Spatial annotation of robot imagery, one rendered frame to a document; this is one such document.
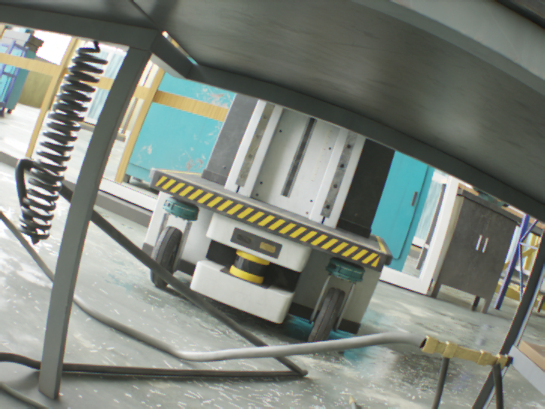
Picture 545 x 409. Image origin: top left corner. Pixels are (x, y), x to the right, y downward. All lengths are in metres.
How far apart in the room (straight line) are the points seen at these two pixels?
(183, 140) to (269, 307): 3.22
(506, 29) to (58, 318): 0.79
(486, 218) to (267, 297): 3.16
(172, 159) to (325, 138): 2.89
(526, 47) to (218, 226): 1.87
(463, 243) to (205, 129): 1.86
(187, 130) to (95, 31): 4.33
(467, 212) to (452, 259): 0.33
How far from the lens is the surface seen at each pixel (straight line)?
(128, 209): 3.54
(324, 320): 2.18
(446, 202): 5.09
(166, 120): 5.32
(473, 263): 5.15
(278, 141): 2.50
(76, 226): 0.97
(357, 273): 2.22
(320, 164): 2.48
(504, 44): 0.34
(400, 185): 5.27
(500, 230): 5.19
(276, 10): 0.62
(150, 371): 1.38
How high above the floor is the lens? 0.44
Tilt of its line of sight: 3 degrees down
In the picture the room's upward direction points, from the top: 20 degrees clockwise
